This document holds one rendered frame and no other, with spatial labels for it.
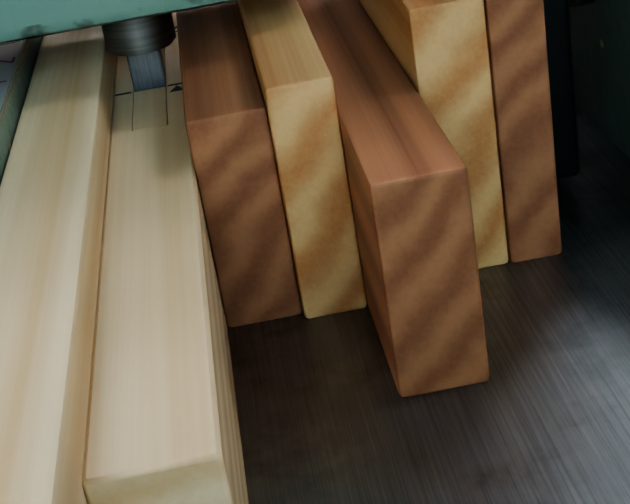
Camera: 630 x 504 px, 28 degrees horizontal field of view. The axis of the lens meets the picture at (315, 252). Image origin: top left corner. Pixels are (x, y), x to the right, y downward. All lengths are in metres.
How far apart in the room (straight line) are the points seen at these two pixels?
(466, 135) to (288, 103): 0.04
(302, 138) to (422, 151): 0.04
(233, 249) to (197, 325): 0.07
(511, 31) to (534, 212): 0.04
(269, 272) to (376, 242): 0.05
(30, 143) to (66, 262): 0.07
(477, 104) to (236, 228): 0.06
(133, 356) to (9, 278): 0.03
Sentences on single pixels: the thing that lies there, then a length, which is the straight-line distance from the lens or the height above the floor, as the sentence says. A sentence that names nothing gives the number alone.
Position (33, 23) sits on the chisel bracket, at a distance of 0.31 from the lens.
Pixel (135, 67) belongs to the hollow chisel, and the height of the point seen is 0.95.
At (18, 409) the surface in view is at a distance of 0.18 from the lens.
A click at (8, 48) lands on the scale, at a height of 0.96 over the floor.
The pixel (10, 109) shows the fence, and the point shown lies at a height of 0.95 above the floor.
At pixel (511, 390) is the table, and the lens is 0.26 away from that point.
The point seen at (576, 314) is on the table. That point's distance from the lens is 0.28.
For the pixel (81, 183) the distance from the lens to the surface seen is 0.26.
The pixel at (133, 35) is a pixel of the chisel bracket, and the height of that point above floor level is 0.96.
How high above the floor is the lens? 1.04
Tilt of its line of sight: 26 degrees down
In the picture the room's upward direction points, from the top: 10 degrees counter-clockwise
